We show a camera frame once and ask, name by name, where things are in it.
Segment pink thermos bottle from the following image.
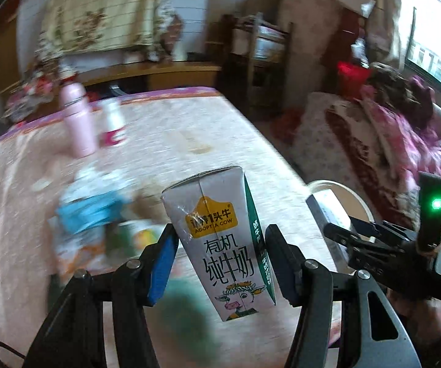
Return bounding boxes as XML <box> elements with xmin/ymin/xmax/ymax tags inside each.
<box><xmin>59</xmin><ymin>82</ymin><xmax>98</xmax><ymax>158</ymax></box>

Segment cream round trash bin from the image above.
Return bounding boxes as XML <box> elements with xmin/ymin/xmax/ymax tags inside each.
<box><xmin>306</xmin><ymin>179</ymin><xmax>374</xmax><ymax>230</ymax></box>

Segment floral covered sofa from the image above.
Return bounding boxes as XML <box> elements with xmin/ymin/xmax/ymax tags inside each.
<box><xmin>290</xmin><ymin>92</ymin><xmax>418</xmax><ymax>228</ymax></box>

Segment floral cloth covered television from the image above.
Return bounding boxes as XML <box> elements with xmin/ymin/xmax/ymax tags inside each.
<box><xmin>36</xmin><ymin>0</ymin><xmax>183</xmax><ymax>61</ymax></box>

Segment wooden tv cabinet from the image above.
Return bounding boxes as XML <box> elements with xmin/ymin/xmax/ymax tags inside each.
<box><xmin>70</xmin><ymin>62</ymin><xmax>220</xmax><ymax>102</ymax></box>

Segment white tissue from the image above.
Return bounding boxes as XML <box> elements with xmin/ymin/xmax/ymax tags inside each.
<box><xmin>59</xmin><ymin>166</ymin><xmax>130</xmax><ymax>204</ymax></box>

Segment red cushion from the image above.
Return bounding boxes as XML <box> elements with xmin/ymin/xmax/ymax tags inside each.
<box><xmin>337</xmin><ymin>62</ymin><xmax>370</xmax><ymax>101</ymax></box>

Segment white orange patterned packet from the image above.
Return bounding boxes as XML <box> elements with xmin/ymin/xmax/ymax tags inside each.
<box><xmin>48</xmin><ymin>216</ymin><xmax>109</xmax><ymax>282</ymax></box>

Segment plastic bags with snacks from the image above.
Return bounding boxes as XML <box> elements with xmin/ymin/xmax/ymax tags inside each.
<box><xmin>2</xmin><ymin>62</ymin><xmax>60</xmax><ymax>124</ymax></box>

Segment white milk carton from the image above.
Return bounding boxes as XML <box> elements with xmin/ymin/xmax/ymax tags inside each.
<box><xmin>161</xmin><ymin>166</ymin><xmax>276</xmax><ymax>321</ymax></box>

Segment white pink-labelled pill bottle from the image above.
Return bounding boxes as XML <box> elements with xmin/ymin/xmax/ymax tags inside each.
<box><xmin>100</xmin><ymin>98</ymin><xmax>126</xmax><ymax>146</ymax></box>

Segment black cable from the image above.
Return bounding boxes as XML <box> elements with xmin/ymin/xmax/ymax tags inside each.
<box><xmin>0</xmin><ymin>336</ymin><xmax>27</xmax><ymax>361</ymax></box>

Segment pink quilted table cover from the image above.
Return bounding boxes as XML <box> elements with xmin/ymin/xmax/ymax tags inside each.
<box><xmin>0</xmin><ymin>88</ymin><xmax>333</xmax><ymax>367</ymax></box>

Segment wooden chair with boxes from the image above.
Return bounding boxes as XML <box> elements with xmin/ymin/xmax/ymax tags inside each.
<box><xmin>218</xmin><ymin>13</ymin><xmax>294</xmax><ymax>115</ymax></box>

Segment blue wet wipes pack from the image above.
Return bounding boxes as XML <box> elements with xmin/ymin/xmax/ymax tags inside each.
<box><xmin>56</xmin><ymin>192</ymin><xmax>127</xmax><ymax>234</ymax></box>

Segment dark brown garment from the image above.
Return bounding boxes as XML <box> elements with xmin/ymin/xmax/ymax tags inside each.
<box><xmin>367</xmin><ymin>62</ymin><xmax>435</xmax><ymax>130</ymax></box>

